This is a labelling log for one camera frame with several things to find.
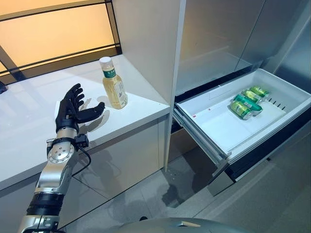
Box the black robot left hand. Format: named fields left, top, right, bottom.
left=55, top=83, right=105, bottom=134

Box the yellow tea bottle white cap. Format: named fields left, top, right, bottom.
left=99, top=57, right=129, bottom=110

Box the white fridge drawer steel front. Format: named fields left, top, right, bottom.
left=173, top=68, right=311, bottom=197

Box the stainless steel fridge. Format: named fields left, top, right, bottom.
left=167, top=0, right=311, bottom=170

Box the white counter cabinet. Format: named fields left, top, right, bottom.
left=0, top=54, right=171, bottom=233

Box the white tall cabinet panel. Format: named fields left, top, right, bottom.
left=113, top=0, right=187, bottom=172

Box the grey robot torso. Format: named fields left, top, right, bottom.
left=139, top=217, right=243, bottom=233

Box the dark green drink can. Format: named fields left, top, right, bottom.
left=233, top=94, right=263, bottom=117

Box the brushed steel side panel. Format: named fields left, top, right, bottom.
left=272, top=0, right=311, bottom=76

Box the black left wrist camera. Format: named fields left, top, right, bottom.
left=74, top=134, right=89, bottom=148

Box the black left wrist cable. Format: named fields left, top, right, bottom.
left=72, top=145, right=92, bottom=176

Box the orange backlit window black frame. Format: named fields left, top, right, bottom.
left=0, top=0, right=122, bottom=84

